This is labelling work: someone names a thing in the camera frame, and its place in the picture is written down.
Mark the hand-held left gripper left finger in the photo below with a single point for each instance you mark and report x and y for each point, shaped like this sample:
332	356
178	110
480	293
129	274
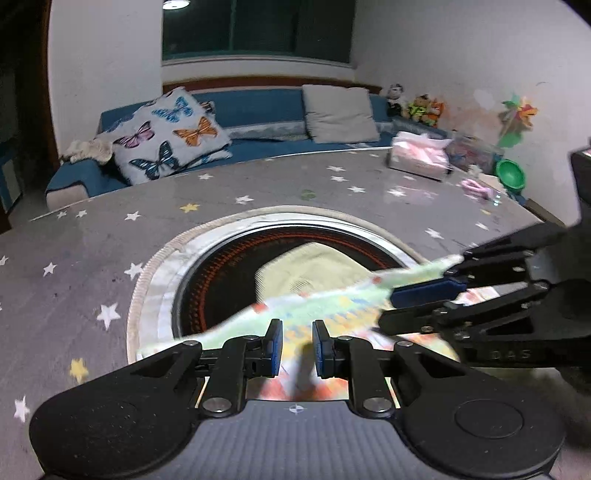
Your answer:
276	346

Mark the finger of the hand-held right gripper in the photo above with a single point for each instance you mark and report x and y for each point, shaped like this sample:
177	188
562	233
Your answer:
498	254
429	293

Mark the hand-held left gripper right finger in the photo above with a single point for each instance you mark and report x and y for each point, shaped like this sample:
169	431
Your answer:
319	346

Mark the green patterned children's jacket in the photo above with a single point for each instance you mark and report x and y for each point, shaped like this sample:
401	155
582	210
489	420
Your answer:
304	272

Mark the pink hair scrunchie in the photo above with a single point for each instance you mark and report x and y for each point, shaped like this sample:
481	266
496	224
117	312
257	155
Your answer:
475	188

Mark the green plastic bowl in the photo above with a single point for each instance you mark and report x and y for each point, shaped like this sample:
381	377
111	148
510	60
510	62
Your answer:
511	174

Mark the round black recessed cooktop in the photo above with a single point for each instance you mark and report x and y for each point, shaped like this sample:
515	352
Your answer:
217	277

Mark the clear plastic container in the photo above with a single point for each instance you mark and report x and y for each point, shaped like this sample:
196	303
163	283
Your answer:
471	152

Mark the tissue box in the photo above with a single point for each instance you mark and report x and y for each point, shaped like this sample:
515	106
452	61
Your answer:
418	157

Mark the colourful pinwheel toy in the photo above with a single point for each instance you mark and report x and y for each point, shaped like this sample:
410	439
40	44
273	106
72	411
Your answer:
517	117

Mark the orange bear plush toy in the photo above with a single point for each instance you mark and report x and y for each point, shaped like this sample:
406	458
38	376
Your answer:
425	110

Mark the panda plush toy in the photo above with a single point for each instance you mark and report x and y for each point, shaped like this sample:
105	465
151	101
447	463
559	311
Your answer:
395	99

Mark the plain grey cushion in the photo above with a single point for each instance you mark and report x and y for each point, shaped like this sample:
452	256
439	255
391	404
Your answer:
339	113

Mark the grey star-print tablecloth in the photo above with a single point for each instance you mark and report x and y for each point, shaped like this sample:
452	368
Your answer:
69	240

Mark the butterfly print pillow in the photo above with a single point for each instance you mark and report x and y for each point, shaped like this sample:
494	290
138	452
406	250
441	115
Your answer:
171	134

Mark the blue sofa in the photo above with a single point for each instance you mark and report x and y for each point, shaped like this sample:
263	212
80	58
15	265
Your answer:
258	104

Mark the crumpled beige cloth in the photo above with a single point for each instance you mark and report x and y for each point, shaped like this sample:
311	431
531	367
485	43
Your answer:
90	150

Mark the dark window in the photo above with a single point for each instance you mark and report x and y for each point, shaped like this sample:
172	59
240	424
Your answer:
258	27

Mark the brown wooden door frame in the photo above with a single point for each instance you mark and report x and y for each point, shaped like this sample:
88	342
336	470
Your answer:
46	92

